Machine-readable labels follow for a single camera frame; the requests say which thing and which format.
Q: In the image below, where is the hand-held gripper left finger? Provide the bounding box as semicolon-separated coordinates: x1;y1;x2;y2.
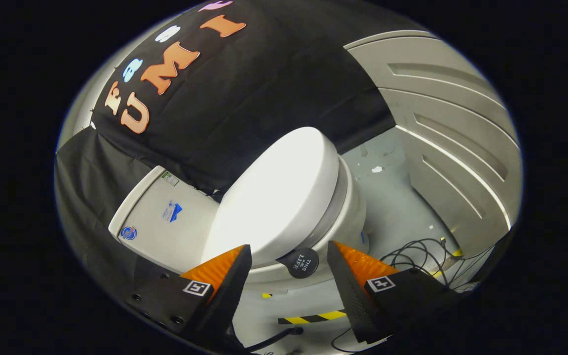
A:
125;244;253;348

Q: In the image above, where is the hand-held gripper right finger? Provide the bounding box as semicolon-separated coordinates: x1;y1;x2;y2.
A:
327;240;467;344

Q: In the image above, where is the black round lid tab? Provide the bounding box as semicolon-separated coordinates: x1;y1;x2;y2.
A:
277;248;320;279

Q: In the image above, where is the white toilet lid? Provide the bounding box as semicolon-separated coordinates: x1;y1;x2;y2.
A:
201;127;340;269

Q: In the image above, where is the white ceramic toilet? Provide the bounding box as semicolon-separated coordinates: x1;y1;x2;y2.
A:
108;158;371;296

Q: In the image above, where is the yellow black hazard tape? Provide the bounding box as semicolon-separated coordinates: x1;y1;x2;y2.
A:
278;310;348;325

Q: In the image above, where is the white panelled cabinet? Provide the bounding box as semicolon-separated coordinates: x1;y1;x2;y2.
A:
343;30;524;245

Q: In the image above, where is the black backdrop cloth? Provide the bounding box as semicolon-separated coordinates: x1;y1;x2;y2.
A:
55;0;427;296

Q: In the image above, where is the thick black cable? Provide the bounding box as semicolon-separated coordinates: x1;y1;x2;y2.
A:
245;326;304;352

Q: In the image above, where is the black cable bundle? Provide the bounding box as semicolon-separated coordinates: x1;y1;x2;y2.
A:
380;238;487;291

